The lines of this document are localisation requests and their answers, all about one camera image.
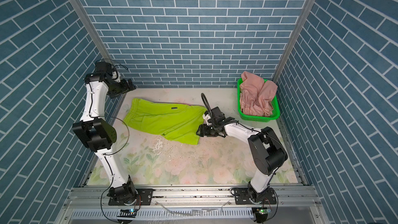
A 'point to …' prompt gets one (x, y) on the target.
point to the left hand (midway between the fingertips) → (128, 88)
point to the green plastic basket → (275, 113)
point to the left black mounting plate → (144, 197)
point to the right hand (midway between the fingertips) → (199, 131)
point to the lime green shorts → (178, 123)
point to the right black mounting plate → (242, 197)
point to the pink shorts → (256, 94)
